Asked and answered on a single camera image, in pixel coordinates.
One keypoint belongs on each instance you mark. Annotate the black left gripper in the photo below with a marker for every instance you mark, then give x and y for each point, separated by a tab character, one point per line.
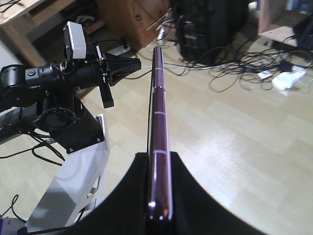
101	70

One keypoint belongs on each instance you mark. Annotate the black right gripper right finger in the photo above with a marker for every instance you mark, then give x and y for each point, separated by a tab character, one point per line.
198	213

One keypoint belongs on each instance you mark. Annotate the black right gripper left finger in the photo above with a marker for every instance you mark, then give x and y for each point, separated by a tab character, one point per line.
122	212

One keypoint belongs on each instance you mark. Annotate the black smartphone with purple frame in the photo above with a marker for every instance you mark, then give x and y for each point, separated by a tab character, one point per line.
159	210

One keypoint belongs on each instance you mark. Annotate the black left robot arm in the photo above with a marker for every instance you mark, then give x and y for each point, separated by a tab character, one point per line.
41	102

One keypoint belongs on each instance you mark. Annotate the wooden cabinet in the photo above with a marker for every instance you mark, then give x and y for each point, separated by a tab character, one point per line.
136	21

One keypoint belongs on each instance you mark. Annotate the black computer tower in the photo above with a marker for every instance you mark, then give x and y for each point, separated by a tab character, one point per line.
205	27

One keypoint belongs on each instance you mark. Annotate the white power strip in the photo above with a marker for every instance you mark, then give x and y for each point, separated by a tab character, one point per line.
286	80

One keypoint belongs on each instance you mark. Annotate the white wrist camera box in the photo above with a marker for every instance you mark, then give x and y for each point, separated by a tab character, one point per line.
75	44

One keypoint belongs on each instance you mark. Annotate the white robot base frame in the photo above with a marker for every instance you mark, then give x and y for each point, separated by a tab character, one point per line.
78	186

